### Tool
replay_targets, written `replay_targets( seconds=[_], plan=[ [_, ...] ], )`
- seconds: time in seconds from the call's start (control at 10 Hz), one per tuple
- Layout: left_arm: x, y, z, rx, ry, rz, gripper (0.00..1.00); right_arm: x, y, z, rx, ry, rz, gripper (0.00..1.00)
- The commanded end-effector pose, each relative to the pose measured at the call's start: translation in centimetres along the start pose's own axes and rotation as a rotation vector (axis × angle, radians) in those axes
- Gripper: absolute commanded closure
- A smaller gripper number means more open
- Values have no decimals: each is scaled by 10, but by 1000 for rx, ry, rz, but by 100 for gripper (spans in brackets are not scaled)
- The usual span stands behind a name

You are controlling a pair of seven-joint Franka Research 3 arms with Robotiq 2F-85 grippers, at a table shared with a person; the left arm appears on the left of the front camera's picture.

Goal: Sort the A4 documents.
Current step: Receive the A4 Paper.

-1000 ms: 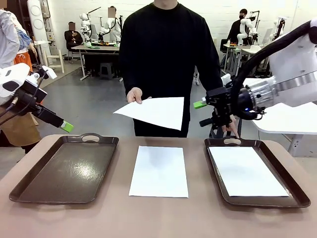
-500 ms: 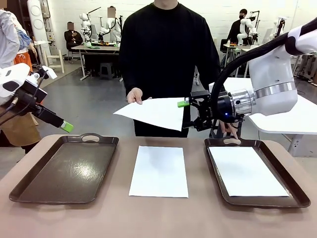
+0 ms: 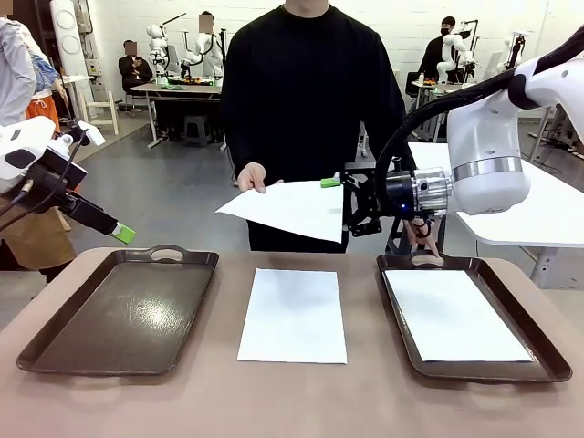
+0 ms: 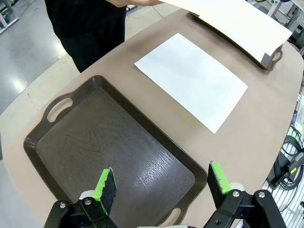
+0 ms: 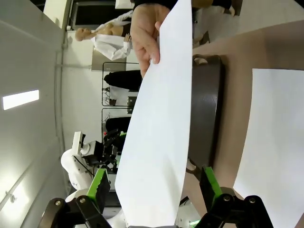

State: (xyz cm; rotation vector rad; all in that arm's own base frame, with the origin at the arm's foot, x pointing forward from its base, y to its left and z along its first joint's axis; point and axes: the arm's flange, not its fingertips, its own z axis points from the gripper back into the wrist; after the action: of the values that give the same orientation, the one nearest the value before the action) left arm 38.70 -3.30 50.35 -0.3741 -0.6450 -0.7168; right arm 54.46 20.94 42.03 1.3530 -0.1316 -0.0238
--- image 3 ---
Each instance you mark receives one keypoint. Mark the brown top lab table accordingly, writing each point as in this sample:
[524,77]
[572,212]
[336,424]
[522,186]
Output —
[191,89]

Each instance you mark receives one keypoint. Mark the black overhead camera arm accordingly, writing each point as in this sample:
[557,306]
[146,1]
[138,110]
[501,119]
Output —
[465,33]

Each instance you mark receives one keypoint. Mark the person's right forearm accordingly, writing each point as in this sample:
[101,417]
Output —
[242,146]

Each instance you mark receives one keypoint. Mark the person in white shirt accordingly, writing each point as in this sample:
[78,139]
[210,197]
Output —
[206,22]

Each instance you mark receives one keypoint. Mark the person's left hand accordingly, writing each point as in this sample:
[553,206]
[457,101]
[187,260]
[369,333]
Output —
[417,232]

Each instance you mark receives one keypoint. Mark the black tripod pole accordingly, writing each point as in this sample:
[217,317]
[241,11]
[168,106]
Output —
[515,50]

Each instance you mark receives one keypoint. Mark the white A4 paper sheet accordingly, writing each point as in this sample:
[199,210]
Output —
[292,210]
[456,315]

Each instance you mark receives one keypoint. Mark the black stool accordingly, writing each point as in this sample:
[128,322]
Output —
[397,237]

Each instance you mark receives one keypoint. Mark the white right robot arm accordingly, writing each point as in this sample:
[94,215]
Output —
[483,137]

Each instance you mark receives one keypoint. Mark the person in black hoodie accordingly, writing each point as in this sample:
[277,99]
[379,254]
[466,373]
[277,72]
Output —
[433,55]

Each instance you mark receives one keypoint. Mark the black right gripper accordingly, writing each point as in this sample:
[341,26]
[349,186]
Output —
[399,191]

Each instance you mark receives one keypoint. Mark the grey plastic stool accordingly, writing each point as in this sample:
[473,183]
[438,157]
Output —
[198,128]

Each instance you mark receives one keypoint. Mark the white standing air conditioner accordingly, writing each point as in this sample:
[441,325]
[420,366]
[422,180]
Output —
[68,45]

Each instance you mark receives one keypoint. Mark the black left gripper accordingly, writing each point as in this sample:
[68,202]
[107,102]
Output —
[52,187]

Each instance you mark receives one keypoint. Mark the figure in orange shorts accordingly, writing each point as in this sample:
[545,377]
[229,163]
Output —
[41,109]

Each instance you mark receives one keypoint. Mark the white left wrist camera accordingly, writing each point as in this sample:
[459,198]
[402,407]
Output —
[91,133]

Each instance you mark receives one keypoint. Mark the white computer monitor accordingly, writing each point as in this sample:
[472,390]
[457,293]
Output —
[493,64]

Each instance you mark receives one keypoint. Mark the dark brown plastic tray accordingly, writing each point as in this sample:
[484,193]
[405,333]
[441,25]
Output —
[114,319]
[531,337]

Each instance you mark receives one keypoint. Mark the brown apron cloth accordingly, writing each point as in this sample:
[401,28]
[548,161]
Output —
[41,242]

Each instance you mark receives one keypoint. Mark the man in black jacket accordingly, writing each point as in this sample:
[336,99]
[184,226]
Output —
[134,68]

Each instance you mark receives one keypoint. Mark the person in black sweater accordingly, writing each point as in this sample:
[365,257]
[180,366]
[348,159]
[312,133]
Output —
[310,91]

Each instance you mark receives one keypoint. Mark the figure in grey shirt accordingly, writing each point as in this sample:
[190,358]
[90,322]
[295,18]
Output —
[13,68]

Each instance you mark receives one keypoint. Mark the person's right hand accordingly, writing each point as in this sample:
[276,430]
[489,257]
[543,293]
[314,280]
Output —
[252,177]

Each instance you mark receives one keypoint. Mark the white lab robot arm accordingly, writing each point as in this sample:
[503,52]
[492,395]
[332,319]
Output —
[446,68]
[156,33]
[201,45]

